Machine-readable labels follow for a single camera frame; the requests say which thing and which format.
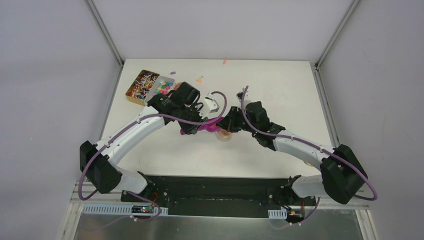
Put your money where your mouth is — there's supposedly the yellow lollipop box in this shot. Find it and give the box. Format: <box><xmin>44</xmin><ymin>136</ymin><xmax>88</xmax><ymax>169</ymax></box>
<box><xmin>125</xmin><ymin>69</ymin><xmax>160</xmax><ymax>106</ymax></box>

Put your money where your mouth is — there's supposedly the aluminium frame post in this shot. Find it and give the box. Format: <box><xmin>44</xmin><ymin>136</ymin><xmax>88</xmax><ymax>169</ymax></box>
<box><xmin>84</xmin><ymin>0</ymin><xmax>125</xmax><ymax>69</ymax></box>
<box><xmin>314</xmin><ymin>0</ymin><xmax>362</xmax><ymax>71</ymax></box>

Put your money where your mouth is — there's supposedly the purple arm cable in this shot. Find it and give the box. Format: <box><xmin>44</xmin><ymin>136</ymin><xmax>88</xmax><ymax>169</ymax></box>
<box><xmin>77</xmin><ymin>91</ymin><xmax>228</xmax><ymax>222</ymax></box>
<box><xmin>241</xmin><ymin>85</ymin><xmax>379</xmax><ymax>226</ymax></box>

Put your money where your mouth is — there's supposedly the white cable duct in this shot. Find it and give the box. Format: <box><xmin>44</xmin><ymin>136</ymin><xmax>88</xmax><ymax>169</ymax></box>
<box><xmin>267</xmin><ymin>208</ymin><xmax>287</xmax><ymax>220</ymax></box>
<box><xmin>81</xmin><ymin>203</ymin><xmax>159</xmax><ymax>217</ymax></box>

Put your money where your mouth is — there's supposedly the right aluminium frame post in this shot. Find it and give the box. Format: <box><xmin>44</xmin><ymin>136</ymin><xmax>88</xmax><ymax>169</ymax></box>
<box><xmin>314</xmin><ymin>0</ymin><xmax>362</xmax><ymax>71</ymax></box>

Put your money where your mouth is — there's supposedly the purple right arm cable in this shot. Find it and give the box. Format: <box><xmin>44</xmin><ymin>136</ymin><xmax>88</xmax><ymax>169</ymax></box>
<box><xmin>241</xmin><ymin>85</ymin><xmax>379</xmax><ymax>226</ymax></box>

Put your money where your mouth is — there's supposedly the left aluminium frame post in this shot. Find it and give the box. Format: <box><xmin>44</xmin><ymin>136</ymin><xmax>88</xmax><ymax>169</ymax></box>
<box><xmin>84</xmin><ymin>0</ymin><xmax>125</xmax><ymax>69</ymax></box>

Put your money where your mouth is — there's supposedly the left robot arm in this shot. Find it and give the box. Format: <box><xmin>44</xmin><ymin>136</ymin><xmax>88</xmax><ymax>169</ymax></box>
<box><xmin>79</xmin><ymin>82</ymin><xmax>220</xmax><ymax>203</ymax></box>

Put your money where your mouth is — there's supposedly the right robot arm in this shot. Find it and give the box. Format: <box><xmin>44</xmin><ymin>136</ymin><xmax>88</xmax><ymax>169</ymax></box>
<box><xmin>217</xmin><ymin>101</ymin><xmax>368</xmax><ymax>205</ymax></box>

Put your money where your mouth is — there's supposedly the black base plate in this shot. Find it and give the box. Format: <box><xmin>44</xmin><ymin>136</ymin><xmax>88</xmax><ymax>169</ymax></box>
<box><xmin>140</xmin><ymin>175</ymin><xmax>318</xmax><ymax>218</ymax></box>

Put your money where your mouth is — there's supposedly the gold jar lid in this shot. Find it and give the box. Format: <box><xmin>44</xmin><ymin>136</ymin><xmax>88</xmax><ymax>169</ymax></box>
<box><xmin>303</xmin><ymin>161</ymin><xmax>313</xmax><ymax>167</ymax></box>

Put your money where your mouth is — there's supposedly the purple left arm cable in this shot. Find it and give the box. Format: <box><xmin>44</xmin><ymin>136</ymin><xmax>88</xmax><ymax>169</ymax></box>
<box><xmin>77</xmin><ymin>91</ymin><xmax>228</xmax><ymax>222</ymax></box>

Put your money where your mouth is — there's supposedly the magenta plastic scoop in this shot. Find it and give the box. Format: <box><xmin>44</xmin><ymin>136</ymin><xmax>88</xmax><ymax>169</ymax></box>
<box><xmin>190</xmin><ymin>117</ymin><xmax>224</xmax><ymax>133</ymax></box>

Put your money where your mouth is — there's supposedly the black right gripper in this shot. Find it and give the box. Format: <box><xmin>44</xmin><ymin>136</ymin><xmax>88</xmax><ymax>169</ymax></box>
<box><xmin>215</xmin><ymin>106</ymin><xmax>258</xmax><ymax>135</ymax></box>

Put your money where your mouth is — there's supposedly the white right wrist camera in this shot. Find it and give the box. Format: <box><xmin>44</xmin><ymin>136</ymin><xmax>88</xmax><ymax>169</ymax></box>
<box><xmin>236</xmin><ymin>91</ymin><xmax>249</xmax><ymax>105</ymax></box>

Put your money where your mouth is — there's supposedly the left white cable duct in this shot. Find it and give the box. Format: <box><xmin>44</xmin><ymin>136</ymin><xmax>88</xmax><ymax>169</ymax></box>
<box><xmin>81</xmin><ymin>203</ymin><xmax>159</xmax><ymax>217</ymax></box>

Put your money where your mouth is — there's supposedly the clear plastic jar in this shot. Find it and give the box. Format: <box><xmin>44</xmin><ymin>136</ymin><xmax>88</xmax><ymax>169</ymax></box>
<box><xmin>215</xmin><ymin>129</ymin><xmax>233</xmax><ymax>142</ymax></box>

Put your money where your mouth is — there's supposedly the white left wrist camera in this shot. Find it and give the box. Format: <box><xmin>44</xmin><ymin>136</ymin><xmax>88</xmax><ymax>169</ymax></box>
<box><xmin>199</xmin><ymin>92</ymin><xmax>220</xmax><ymax>118</ymax></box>

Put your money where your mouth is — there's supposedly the pink gummy candy box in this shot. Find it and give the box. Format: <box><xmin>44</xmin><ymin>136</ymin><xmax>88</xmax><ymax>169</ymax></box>
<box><xmin>174</xmin><ymin>82</ymin><xmax>183</xmax><ymax>90</ymax></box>

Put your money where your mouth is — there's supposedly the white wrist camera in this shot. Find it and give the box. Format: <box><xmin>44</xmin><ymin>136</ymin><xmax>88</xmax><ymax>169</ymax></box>
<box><xmin>236</xmin><ymin>91</ymin><xmax>249</xmax><ymax>105</ymax></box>
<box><xmin>199</xmin><ymin>92</ymin><xmax>220</xmax><ymax>118</ymax></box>

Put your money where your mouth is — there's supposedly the right white cable duct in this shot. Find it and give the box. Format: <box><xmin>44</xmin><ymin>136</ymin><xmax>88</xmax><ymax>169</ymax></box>
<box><xmin>267</xmin><ymin>208</ymin><xmax>287</xmax><ymax>220</ymax></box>

